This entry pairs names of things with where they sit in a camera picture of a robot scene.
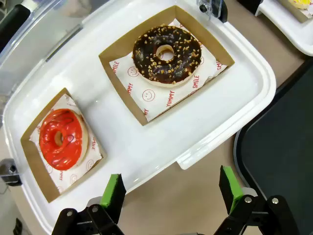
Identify brown cardboard donut tray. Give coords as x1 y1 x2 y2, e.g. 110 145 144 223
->
20 87 108 203
98 5 235 126
278 0 313 24

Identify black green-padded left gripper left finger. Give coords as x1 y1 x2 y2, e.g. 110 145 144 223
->
51 173 127 235

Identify red glazed donut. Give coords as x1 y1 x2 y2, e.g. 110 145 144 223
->
39 108 89 171

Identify black serving tray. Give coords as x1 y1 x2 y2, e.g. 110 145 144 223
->
233 57 313 235

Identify chocolate donut with nut bits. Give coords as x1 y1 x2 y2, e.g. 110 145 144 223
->
132 23 202 88

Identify yellow glazed sprinkle donut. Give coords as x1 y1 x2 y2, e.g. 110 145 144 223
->
288 0 313 9

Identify white printed paper liner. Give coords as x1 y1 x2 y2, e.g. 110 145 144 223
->
109 18 222 122
29 94 103 194

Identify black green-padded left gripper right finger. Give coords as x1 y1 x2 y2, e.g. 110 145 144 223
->
214 165 300 235

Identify white plastic container base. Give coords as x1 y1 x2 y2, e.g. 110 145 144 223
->
2 0 277 235
255 0 313 56

